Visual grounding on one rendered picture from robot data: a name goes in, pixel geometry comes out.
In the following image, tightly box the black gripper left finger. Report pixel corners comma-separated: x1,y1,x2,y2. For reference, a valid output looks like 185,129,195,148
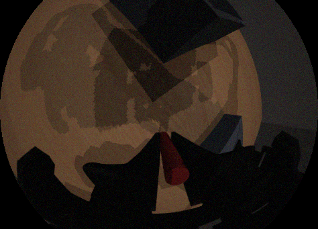
82,132,161,212

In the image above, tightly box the dark red peg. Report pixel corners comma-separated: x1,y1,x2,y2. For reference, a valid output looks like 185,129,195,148
160,131,189,185

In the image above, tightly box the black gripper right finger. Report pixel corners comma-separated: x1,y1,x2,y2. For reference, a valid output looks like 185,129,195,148
170,132,256,206

